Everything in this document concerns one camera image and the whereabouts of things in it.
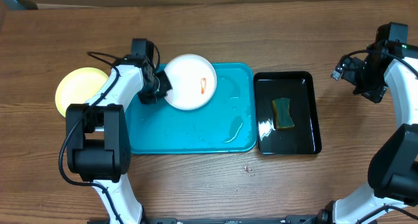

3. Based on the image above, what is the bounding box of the white plate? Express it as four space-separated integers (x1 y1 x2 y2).
164 54 217 110

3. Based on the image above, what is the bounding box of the yellow plate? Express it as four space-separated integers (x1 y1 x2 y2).
55 67 108 118

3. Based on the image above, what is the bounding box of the green yellow sponge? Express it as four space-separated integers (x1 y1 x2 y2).
272 97 295 130

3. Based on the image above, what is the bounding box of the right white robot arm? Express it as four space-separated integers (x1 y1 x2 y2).
309 41 417 223

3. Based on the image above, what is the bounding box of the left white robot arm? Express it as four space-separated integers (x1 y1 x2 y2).
58 54 170 223

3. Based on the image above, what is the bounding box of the teal plastic tray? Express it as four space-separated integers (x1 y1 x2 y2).
125 63 257 155

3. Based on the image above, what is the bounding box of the black rectangular water tray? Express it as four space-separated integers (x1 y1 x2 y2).
253 71 322 155

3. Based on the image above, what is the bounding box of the small crumb debris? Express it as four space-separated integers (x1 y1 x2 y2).
243 164 255 177

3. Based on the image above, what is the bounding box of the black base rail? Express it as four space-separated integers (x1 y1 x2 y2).
146 215 317 224

